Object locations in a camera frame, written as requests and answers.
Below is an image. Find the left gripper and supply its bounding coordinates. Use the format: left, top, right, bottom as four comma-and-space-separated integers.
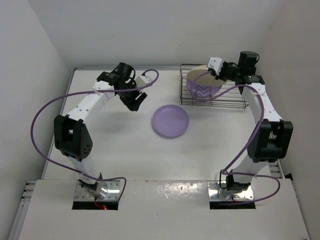
116, 78, 146, 111

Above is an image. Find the cream plate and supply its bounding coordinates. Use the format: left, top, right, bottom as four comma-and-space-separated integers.
186, 65, 226, 87

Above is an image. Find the purple plate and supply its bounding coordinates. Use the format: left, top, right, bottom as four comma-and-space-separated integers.
186, 79, 222, 100
151, 104, 190, 139

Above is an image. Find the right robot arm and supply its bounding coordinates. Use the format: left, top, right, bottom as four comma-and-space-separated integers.
216, 51, 294, 192

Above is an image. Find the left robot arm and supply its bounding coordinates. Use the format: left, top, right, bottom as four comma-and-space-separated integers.
53, 62, 152, 197

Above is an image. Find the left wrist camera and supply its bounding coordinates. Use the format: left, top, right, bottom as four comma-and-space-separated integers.
135, 75, 152, 88

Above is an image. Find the wire dish rack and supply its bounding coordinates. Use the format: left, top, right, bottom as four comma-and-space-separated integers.
179, 63, 249, 109

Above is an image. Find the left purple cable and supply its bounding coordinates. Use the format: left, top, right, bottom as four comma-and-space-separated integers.
30, 69, 160, 201

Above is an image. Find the purple cable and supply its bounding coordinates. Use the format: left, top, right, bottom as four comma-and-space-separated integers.
30, 69, 160, 201
190, 71, 281, 203

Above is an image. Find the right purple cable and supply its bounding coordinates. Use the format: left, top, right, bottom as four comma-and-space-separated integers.
190, 71, 281, 203

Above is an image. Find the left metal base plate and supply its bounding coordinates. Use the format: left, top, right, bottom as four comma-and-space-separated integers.
74, 181, 120, 202

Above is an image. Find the metal base plate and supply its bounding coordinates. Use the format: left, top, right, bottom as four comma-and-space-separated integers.
74, 181, 120, 202
207, 180, 254, 202

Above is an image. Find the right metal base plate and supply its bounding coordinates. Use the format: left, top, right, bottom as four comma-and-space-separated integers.
207, 180, 254, 202

